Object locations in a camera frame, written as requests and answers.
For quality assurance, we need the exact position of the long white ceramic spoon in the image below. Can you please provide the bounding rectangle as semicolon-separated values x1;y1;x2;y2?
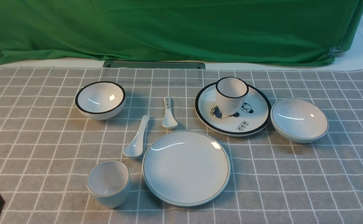
123;115;150;159

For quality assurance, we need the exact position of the plain white shallow bowl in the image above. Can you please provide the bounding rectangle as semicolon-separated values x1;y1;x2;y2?
270;98;329;143

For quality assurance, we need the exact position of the short white ceramic spoon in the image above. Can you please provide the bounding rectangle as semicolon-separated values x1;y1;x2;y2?
162;97;178;129

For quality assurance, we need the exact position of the white cup on plate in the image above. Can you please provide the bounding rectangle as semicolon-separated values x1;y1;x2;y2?
215;77;249;116

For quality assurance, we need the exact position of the large plain white plate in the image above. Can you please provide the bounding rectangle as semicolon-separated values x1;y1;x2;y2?
142;130;231;207

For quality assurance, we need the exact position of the black-rimmed illustrated plate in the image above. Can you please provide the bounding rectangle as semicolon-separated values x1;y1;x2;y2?
195;83;271;137

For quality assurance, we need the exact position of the black-rimmed white bowl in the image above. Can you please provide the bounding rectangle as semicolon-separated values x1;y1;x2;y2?
75;81;126;120

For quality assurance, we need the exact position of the white cup near front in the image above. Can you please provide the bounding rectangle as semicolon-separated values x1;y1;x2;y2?
86;160;131;208

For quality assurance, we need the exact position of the green backdrop cloth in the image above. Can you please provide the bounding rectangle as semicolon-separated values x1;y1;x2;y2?
0;0;363;67

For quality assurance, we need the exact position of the metal binder clip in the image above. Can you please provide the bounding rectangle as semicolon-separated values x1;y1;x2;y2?
327;46;343;58

